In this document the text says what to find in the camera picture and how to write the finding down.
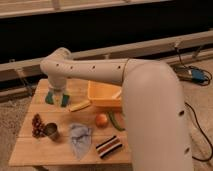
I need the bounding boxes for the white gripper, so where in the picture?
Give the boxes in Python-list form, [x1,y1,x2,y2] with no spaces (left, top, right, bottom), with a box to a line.
[45,77,70,107]

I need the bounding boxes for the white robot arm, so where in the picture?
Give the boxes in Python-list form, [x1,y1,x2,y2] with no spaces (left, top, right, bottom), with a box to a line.
[40,48,194,171]

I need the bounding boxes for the green plastic cup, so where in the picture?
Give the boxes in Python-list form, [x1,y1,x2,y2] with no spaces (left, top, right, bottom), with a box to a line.
[53,92,63,106]

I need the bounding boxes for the metal cup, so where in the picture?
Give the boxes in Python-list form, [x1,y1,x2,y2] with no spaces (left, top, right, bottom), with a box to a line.
[44,123,60,141]

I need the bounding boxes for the yellow banana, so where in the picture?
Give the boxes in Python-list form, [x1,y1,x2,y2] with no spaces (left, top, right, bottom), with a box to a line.
[68,100,91,112]

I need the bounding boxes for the purple grapes bunch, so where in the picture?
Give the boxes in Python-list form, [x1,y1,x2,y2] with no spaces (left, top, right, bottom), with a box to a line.
[32,114,45,138]

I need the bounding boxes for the wooden table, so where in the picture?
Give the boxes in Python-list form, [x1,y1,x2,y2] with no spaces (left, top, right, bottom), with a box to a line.
[9,79,131,166]

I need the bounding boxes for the blue grey cloth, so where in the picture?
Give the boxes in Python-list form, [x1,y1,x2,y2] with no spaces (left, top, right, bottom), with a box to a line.
[69,123,92,160]

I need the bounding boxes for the orange plastic bin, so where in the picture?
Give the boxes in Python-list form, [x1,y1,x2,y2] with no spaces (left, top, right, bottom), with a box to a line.
[87,81,121,107]

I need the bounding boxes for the red apple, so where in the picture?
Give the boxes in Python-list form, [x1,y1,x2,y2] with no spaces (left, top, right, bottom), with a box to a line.
[95,113,108,128]

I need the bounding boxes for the green chili pepper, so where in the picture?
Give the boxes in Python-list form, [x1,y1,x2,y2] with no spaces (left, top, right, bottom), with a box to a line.
[107,111,125,131]

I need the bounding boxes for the blue power device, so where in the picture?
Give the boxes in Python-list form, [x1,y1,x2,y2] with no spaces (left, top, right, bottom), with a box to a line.
[173,67,210,84]

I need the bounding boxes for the black cable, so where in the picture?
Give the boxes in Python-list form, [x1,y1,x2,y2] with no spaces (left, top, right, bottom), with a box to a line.
[173,46,213,163]

